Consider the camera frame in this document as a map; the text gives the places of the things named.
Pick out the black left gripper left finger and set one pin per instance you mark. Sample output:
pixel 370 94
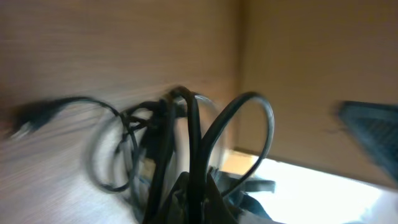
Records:
pixel 181 207

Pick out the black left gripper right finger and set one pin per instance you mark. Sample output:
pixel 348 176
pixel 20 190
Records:
pixel 374 126

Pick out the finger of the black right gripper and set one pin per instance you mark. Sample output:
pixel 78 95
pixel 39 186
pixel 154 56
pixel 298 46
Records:
pixel 239 203

